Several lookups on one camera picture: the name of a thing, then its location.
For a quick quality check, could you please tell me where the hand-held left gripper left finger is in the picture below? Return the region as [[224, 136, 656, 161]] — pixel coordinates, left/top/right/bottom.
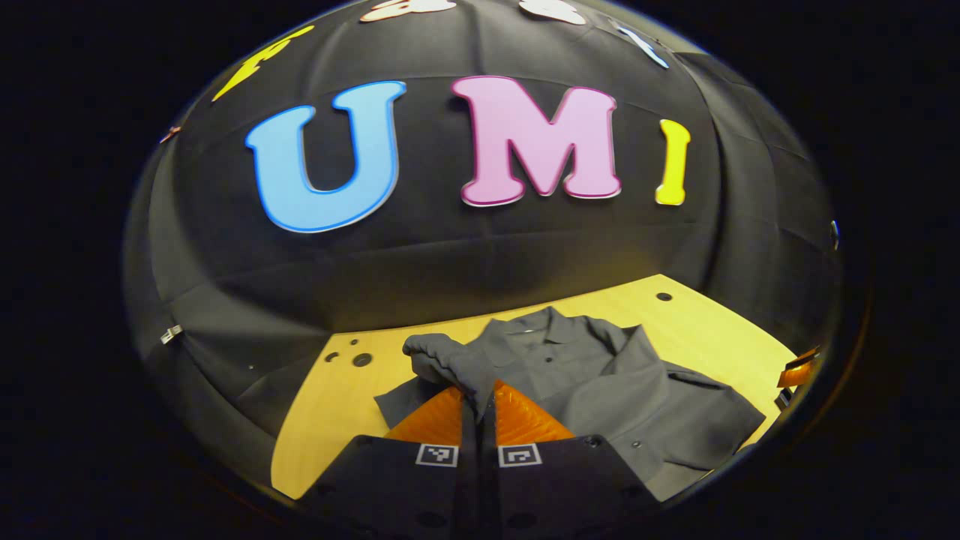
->
[[300, 386, 481, 540]]

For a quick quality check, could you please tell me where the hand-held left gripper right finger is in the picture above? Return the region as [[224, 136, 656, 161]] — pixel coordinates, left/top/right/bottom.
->
[[480, 379, 661, 540]]

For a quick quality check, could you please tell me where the grey button-up shirt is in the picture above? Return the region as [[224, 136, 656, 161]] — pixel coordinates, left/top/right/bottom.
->
[[373, 306, 767, 502]]

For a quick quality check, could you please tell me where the black backdrop cloth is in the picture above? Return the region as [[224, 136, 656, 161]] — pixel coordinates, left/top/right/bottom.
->
[[124, 0, 845, 488]]

